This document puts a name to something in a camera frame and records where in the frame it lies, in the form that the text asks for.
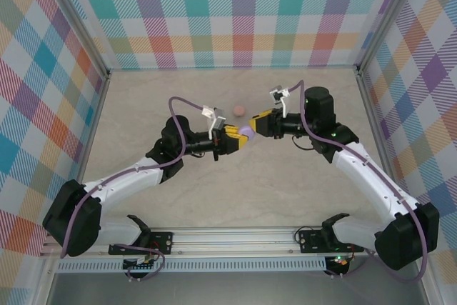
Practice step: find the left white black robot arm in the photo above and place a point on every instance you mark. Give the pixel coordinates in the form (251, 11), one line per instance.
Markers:
(121, 185)

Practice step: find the pink earbud charging case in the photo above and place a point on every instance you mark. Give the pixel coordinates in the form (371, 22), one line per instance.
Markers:
(238, 110)

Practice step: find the short aluminium frame post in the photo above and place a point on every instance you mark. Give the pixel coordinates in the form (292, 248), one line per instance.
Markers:
(433, 296)
(43, 294)

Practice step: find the aluminium mounting rail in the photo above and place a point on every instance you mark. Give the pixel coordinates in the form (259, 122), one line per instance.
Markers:
(232, 239)

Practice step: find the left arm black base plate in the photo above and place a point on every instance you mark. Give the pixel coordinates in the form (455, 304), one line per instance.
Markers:
(166, 242)

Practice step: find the purple earbud charging case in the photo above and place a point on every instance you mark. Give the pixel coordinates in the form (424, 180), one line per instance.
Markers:
(247, 132)

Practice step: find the aluminium side rail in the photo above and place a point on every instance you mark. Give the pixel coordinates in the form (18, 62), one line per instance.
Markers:
(382, 151)
(88, 151)

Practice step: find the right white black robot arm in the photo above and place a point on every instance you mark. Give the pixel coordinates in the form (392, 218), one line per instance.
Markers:
(367, 183)

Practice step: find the thin aluminium back rail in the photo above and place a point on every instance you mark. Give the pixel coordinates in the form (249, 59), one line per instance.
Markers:
(232, 68)

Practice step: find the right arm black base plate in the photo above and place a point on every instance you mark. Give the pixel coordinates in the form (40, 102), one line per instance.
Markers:
(310, 242)

